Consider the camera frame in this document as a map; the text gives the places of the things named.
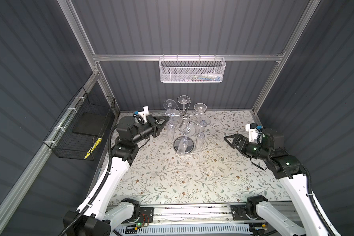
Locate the white wire mesh basket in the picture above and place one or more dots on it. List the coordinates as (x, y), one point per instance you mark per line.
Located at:
(172, 69)

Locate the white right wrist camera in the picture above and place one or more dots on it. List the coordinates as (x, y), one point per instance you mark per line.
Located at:
(255, 133)

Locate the white ventilated cover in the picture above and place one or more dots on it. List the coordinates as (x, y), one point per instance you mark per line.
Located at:
(188, 229)

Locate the black pad in basket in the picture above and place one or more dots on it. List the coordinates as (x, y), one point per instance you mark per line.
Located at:
(90, 124)

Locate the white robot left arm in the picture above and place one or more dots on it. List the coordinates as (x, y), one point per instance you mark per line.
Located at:
(92, 218)

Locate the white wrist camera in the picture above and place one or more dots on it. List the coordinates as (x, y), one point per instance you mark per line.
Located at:
(143, 114)
(255, 133)

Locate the yellow black tool in basket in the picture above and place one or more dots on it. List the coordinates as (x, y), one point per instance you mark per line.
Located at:
(94, 146)

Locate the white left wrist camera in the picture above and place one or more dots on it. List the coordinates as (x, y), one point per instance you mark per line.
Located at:
(143, 114)

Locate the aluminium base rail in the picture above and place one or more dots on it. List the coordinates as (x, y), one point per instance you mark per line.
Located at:
(188, 214)

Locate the chrome wine glass rack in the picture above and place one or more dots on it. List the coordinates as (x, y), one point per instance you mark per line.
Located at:
(180, 119)

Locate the black wire basket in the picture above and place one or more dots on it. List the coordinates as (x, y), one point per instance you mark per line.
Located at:
(66, 144)

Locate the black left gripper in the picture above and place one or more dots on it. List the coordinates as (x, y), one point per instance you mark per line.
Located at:
(156, 127)

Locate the items in white basket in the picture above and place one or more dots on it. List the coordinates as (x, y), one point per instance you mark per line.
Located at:
(208, 77)

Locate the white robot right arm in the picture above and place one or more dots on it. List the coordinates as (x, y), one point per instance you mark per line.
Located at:
(267, 146)

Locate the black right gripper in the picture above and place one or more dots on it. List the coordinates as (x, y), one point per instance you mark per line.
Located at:
(237, 136)

